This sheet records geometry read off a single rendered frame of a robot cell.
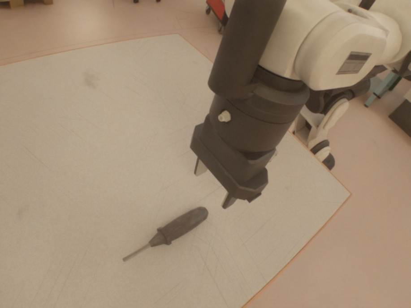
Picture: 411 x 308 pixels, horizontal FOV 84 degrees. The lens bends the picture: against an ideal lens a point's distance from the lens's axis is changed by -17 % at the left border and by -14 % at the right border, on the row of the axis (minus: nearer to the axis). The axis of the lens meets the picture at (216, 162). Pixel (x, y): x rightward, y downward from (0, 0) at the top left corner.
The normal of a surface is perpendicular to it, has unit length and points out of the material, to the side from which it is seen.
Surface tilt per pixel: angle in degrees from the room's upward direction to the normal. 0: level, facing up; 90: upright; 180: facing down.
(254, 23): 90
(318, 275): 0
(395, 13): 62
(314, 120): 12
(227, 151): 90
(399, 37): 52
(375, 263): 0
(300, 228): 0
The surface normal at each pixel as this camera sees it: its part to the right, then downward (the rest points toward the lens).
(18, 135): 0.28, -0.61
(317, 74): -0.21, 0.86
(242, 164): -0.73, 0.36
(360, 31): 0.47, 0.14
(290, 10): -0.55, -0.05
